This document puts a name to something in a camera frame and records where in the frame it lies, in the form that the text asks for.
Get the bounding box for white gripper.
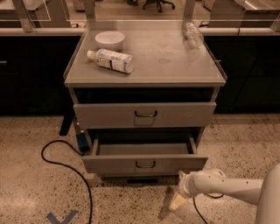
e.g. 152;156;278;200
169;171;196;211

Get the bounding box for grey drawer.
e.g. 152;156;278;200
82;139;208;178
73;102;216;129

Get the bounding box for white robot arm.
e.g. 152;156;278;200
169;164;280;224

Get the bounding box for grey top drawer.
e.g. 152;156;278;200
73;102;216;129

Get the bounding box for grey drawer cabinet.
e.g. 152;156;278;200
65;20;226;143

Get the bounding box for blue power box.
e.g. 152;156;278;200
76;131;90;152

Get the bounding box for white labelled plastic bottle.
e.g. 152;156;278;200
87;49;134;74

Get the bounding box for clear plastic bottle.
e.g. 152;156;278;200
184;22;204;47

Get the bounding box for white bowl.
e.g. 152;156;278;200
95;31;125;52

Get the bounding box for black office chair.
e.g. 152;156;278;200
143;0;176;13

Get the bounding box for black cable right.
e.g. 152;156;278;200
192;193;225;224

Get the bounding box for black floor cable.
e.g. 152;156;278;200
40;139;94;224

